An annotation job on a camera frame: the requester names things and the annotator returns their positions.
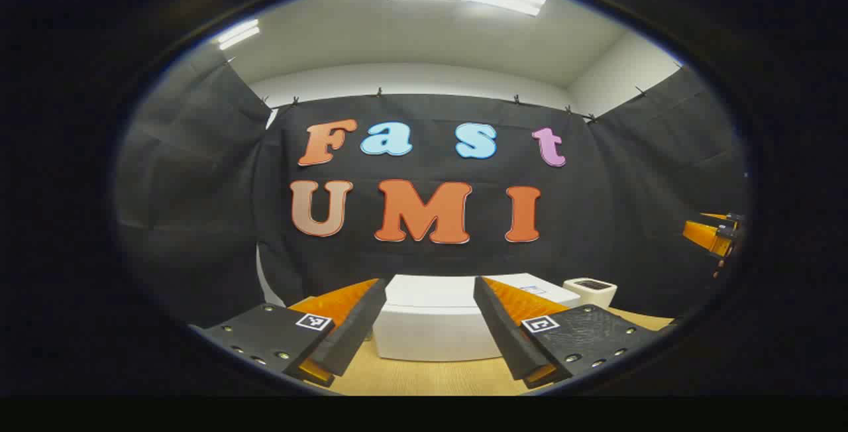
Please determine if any long ceiling light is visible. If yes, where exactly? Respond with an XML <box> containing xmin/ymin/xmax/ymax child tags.
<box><xmin>386</xmin><ymin>0</ymin><xmax>548</xmax><ymax>17</ymax></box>
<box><xmin>215</xmin><ymin>19</ymin><xmax>260</xmax><ymax>50</ymax></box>

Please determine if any small white toaster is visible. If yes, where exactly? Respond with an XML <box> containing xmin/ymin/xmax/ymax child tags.
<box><xmin>563</xmin><ymin>278</ymin><xmax>617</xmax><ymax>309</ymax></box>

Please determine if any white microwave oven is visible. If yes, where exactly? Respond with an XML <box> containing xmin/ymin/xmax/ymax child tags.
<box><xmin>373</xmin><ymin>273</ymin><xmax>582</xmax><ymax>362</ymax></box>

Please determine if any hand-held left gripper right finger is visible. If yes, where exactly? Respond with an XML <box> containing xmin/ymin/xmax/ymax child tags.
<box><xmin>473</xmin><ymin>276</ymin><xmax>664</xmax><ymax>390</ymax></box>

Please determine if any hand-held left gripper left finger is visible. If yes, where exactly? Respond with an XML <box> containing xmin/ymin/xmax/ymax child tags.
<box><xmin>191</xmin><ymin>278</ymin><xmax>389</xmax><ymax>388</ymax></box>

